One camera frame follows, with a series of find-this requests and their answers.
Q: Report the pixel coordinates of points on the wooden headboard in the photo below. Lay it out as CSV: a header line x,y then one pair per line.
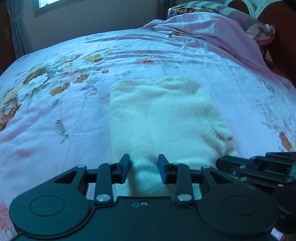
x,y
282,30

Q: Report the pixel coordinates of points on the window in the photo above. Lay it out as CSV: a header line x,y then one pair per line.
x,y
49,3

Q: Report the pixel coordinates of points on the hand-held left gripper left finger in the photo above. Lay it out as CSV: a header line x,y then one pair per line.
x,y
125,168

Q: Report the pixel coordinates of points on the grey curtain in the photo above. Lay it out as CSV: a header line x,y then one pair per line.
x,y
19,30
163,8

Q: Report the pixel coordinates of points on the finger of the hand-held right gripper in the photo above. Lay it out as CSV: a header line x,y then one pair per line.
x,y
275,165
231,164

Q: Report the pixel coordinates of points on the white towel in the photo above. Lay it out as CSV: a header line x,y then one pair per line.
x,y
166,120

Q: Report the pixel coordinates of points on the red floral folded quilt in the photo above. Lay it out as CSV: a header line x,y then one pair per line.
x,y
180,10

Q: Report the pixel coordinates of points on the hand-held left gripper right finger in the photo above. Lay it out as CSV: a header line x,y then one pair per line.
x,y
161,170

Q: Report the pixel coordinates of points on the pink floral bedsheet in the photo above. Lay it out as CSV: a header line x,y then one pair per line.
x,y
81,120

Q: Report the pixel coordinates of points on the brown wooden door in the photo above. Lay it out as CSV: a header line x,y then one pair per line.
x,y
5,44

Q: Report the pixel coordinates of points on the grey striped pillow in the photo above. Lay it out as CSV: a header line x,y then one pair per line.
x,y
245,22

